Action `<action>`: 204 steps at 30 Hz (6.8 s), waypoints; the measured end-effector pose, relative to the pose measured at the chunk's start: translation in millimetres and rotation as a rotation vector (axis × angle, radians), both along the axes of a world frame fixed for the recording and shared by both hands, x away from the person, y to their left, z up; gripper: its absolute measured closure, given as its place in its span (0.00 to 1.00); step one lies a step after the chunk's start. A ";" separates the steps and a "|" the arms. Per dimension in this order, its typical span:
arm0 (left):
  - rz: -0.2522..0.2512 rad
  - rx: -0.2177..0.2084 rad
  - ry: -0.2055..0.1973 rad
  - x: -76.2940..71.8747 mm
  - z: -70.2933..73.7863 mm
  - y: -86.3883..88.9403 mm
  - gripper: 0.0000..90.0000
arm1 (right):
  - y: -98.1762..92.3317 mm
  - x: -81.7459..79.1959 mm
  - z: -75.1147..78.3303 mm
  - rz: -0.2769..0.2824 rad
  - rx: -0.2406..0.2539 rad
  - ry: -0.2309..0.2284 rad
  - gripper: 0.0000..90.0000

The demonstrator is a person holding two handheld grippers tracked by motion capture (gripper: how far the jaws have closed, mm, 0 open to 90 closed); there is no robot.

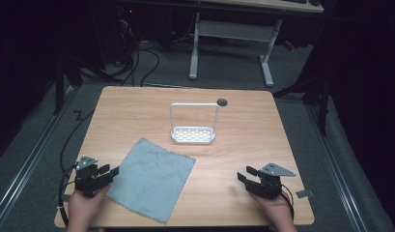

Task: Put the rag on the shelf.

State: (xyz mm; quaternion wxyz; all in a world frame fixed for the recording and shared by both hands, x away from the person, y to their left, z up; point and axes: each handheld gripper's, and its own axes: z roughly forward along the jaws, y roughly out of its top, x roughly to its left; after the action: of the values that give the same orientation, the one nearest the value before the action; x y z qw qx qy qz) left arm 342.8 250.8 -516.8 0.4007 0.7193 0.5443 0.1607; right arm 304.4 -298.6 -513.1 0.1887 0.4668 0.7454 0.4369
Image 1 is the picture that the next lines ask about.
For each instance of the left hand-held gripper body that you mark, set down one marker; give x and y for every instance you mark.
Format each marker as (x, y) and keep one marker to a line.
(85, 180)

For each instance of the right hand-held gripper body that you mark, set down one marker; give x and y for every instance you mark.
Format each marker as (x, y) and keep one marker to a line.
(269, 185)

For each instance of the blue-grey cloth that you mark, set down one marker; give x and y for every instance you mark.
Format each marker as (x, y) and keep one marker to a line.
(151, 180)

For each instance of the grey tape piece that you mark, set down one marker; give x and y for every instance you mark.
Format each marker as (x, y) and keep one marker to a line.
(304, 193)

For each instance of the dark round table grommet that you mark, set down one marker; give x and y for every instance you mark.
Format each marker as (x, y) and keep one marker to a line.
(221, 102)

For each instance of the black metal stand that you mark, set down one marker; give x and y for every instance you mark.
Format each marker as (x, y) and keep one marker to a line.
(59, 87)
(324, 103)

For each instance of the white-legged desk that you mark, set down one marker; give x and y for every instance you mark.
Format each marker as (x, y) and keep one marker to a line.
(232, 30)

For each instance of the metal floor rail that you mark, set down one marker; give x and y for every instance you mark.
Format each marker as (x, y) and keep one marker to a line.
(27, 161)
(340, 174)

